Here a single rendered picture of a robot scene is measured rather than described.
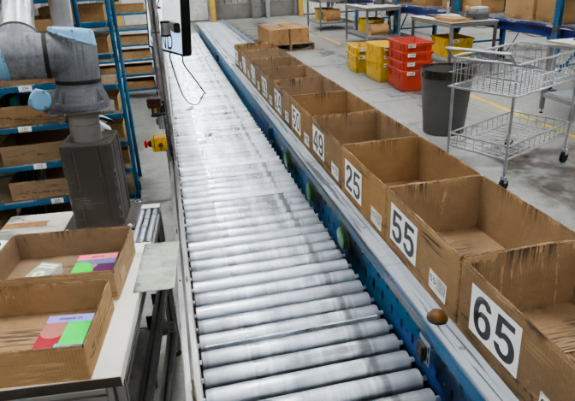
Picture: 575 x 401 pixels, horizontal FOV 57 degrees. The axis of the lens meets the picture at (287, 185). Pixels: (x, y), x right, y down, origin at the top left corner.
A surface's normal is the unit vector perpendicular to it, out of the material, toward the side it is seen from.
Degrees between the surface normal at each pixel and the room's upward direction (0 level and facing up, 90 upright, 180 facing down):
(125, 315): 0
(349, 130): 89
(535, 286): 89
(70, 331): 0
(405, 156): 90
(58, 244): 89
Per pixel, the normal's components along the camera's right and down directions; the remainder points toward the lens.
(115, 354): -0.04, -0.92
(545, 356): -0.97, 0.13
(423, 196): 0.23, 0.36
